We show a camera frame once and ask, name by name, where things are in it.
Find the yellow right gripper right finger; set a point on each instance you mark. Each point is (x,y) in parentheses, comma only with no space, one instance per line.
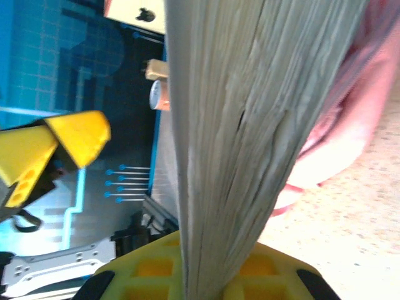
(265,281)

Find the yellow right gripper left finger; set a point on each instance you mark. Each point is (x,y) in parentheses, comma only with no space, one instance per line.
(150,275)

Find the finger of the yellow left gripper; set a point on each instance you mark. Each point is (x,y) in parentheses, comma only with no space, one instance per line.
(22,162)
(78,137)

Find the yellow cartoon cover book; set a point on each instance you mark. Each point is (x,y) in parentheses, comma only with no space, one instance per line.
(234,125)

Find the pink backpack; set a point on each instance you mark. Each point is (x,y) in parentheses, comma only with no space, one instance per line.
(359,93)

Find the tin can silver lid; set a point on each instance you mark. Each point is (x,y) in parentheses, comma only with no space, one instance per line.
(157,95)

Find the small jar black lid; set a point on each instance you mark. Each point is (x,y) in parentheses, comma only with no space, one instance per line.
(157,70)

